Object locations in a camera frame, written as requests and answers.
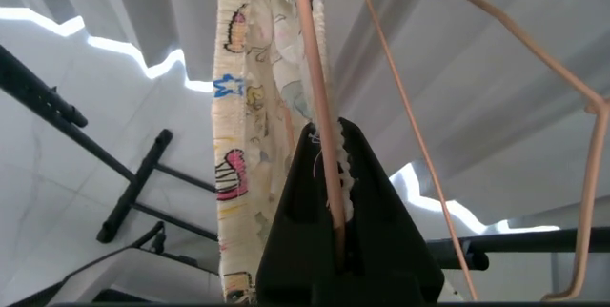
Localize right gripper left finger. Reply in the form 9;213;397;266
255;123;342;306

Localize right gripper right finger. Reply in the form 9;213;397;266
338;116;445;306

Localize cream printed garment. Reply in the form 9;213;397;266
211;0;356;304

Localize pink clothes hanger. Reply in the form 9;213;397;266
280;0;348;251
351;0;610;302

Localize black clothes rack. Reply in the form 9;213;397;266
0;44;610;271

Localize black cable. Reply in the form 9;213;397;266
132;220;168;255

